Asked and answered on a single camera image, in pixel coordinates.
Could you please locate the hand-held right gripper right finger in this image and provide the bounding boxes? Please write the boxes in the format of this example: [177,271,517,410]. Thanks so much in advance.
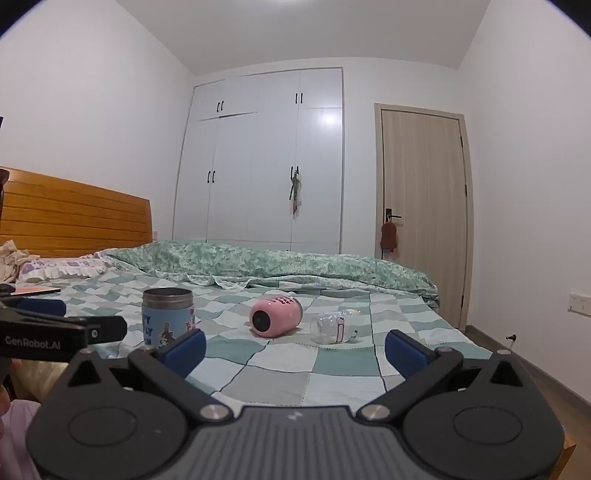
[359,329,528,424]

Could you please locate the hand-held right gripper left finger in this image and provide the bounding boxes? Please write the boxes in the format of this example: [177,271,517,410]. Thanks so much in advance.
[68,329,234,423]

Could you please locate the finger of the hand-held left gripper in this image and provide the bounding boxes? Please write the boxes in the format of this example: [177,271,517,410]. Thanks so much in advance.
[0,305,128,344]
[0,296,67,319]

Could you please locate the clear glass cup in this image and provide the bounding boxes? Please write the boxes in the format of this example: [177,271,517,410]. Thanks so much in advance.
[310,309,361,345]

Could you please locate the pink cup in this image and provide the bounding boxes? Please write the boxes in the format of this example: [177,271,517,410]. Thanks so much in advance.
[249,296,304,338]

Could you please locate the blue cartoon print cup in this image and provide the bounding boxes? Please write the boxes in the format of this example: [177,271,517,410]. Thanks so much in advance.
[141,287,195,361]

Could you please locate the purple floral ruffled pillow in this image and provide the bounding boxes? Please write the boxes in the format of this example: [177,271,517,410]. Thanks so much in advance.
[17,257,112,283]

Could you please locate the beige crumpled cloth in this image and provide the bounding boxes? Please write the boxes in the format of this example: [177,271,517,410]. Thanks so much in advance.
[0,239,43,284]

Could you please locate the wooden headboard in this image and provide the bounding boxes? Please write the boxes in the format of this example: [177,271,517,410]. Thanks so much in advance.
[0,167,153,260]

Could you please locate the pink garment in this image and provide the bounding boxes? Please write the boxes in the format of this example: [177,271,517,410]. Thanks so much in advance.
[0,399,43,480]

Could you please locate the green checked bed sheet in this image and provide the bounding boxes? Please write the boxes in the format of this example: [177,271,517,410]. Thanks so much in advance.
[11,269,496,409]

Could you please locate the green floral duvet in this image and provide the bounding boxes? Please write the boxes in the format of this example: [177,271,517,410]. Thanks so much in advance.
[94,239,440,308]

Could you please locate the beige wooden door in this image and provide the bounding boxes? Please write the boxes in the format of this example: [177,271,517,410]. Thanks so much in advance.
[374,102,475,331]

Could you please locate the white wardrobe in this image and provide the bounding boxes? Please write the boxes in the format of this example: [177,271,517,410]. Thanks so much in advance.
[172,67,345,255]

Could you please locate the brown bag on handle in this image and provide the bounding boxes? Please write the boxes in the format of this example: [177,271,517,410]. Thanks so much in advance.
[380,221,399,254]

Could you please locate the white wall socket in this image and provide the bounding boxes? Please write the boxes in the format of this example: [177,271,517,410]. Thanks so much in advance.
[568,291,591,317]

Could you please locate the hanging keychain bundle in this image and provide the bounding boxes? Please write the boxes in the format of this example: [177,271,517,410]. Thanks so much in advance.
[288,168,304,216]

